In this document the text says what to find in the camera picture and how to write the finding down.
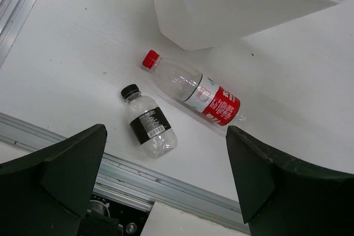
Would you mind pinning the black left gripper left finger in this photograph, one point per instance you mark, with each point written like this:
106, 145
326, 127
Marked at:
47, 192

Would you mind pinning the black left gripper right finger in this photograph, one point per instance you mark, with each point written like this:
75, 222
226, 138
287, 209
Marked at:
280, 194

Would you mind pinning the clear bottle red label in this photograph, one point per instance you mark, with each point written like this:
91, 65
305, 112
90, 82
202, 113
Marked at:
192, 88

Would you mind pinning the small bottle black label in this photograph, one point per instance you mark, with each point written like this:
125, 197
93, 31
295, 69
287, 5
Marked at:
148, 123

